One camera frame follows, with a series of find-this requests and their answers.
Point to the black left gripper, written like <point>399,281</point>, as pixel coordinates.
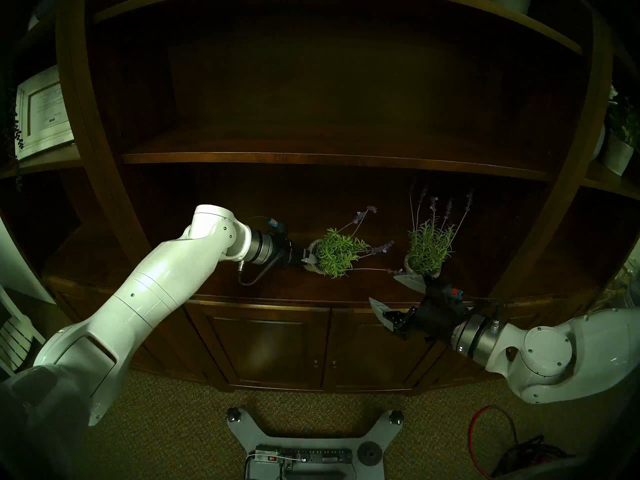
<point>290,251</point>

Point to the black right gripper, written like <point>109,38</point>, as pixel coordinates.
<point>437,311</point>

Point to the fake lavender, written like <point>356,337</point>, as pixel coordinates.
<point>430,246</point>
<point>340,254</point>

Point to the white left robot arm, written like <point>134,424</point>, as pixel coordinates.
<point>150,294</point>

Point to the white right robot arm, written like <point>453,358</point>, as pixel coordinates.
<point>565,354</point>

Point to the green plant in white pot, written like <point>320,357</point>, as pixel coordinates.
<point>616,154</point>

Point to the dark hanging vine plant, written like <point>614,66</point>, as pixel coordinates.
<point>15,129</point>

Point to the black star knob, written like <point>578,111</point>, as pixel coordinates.
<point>396,417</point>
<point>235,415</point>

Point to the black round caster disc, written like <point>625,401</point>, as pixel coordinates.
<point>370,452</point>

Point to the dark wooden bookcase cabinet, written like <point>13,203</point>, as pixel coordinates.
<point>320,84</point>

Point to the white framed certificate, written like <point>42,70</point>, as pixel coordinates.
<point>45,109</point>

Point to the white slatted chair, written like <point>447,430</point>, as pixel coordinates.
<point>15,339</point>

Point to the power strip with red switch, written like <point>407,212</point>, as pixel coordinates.
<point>310,455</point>

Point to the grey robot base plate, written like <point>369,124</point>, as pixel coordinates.
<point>250,436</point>

